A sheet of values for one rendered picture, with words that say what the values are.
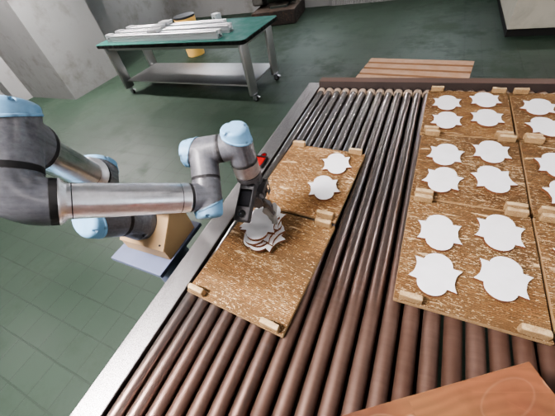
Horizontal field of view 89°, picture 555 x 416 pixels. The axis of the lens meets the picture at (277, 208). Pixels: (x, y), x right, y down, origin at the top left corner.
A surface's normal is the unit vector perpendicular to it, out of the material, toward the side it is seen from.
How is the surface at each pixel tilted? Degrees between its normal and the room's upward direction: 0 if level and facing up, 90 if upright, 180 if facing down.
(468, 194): 0
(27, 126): 84
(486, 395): 0
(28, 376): 0
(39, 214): 85
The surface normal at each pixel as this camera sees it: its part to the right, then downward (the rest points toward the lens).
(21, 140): 0.91, -0.14
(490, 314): -0.16, -0.69
